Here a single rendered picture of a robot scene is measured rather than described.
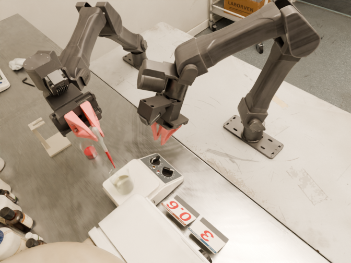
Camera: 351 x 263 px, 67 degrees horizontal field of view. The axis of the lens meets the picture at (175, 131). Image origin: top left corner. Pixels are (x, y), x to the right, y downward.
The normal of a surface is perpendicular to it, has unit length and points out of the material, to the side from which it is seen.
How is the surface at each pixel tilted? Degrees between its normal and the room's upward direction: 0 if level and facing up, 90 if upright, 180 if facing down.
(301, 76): 0
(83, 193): 0
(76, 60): 11
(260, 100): 82
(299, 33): 90
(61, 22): 90
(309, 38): 90
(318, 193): 0
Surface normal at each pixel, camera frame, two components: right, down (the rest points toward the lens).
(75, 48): -0.13, -0.45
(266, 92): 0.06, 0.77
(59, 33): 0.68, 0.53
